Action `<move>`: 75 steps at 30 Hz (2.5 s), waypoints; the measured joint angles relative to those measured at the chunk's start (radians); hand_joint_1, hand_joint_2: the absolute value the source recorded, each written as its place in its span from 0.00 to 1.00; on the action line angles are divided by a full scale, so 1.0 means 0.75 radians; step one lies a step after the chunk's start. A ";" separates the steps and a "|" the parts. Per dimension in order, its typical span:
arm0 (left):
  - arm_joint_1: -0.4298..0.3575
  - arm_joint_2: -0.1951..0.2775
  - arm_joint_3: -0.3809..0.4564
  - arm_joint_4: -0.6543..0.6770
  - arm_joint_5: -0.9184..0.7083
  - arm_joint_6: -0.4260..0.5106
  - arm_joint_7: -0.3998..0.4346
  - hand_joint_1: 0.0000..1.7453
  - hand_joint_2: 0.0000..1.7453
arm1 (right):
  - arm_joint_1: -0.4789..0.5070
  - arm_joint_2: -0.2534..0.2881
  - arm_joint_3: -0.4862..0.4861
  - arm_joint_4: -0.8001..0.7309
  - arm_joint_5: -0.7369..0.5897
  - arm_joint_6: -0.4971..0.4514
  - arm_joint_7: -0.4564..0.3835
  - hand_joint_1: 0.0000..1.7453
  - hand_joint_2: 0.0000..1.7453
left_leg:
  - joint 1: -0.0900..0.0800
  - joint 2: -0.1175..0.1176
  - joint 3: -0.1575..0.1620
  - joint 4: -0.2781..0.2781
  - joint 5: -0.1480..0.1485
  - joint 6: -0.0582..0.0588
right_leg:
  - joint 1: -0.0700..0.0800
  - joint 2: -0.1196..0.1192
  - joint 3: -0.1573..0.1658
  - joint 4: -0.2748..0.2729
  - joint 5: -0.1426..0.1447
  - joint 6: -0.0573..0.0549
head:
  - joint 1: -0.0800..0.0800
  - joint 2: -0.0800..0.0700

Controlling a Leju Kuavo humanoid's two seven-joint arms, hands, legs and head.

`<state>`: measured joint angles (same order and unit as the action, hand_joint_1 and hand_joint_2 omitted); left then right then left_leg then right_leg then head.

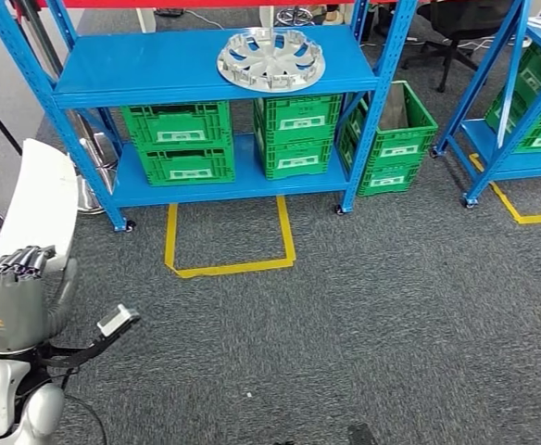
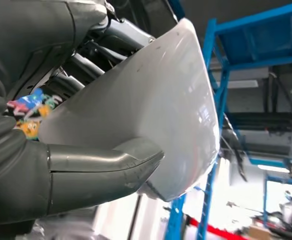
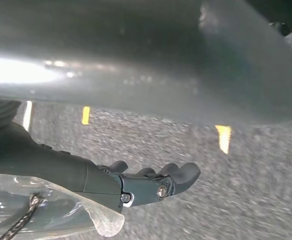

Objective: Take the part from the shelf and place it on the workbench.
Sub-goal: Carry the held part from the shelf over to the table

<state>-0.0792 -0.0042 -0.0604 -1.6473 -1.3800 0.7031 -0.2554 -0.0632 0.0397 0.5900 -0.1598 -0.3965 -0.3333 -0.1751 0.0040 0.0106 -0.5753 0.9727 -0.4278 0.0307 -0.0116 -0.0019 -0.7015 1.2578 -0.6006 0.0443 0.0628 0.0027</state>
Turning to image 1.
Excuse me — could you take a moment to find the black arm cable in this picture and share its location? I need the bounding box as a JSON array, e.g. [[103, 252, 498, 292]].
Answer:
[[64, 392, 109, 445]]

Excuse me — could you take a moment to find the white curved plastic part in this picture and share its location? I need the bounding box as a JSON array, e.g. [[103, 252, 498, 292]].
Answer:
[[0, 137, 79, 274]]

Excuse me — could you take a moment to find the white desk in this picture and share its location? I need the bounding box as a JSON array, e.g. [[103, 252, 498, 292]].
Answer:
[[136, 6, 276, 33]]

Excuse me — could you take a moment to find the black office chair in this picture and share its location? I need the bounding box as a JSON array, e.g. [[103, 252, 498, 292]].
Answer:
[[402, 0, 515, 94]]

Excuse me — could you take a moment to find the black camera bracket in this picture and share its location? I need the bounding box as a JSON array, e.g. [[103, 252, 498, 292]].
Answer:
[[34, 312, 140, 371]]

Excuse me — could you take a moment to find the white floor cable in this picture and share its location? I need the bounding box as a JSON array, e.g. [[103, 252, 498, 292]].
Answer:
[[185, 8, 225, 31]]

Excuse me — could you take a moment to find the blue metal shelf rack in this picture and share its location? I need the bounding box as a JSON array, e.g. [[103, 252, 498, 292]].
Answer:
[[430, 0, 541, 210], [0, 0, 420, 234]]

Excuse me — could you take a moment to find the grey wheel hubcap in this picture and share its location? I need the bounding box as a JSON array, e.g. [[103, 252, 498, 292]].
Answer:
[[216, 27, 326, 94]]

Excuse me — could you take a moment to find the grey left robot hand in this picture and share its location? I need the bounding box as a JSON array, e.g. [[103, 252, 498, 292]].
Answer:
[[0, 245, 79, 356]]

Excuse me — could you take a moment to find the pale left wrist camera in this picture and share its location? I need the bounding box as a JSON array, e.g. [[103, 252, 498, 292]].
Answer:
[[96, 303, 140, 339]]

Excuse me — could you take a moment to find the chrome barrier stanchion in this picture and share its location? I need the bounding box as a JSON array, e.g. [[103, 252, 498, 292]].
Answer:
[[15, 0, 120, 216]]

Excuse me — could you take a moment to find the yellow floor tape square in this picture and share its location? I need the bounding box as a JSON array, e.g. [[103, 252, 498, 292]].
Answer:
[[163, 195, 297, 280]]

